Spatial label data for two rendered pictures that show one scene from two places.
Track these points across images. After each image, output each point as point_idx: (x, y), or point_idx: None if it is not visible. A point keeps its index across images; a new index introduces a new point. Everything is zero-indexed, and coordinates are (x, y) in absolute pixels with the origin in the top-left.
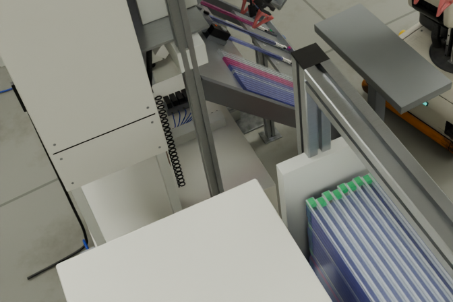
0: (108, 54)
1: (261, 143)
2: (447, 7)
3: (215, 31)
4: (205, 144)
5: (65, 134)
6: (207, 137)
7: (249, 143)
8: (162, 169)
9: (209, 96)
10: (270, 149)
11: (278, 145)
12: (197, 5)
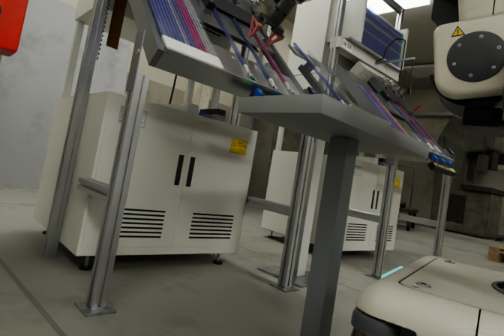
0: None
1: (269, 283)
2: (433, 35)
3: None
4: None
5: None
6: None
7: (265, 278)
8: None
9: None
10: (262, 286)
11: (271, 289)
12: None
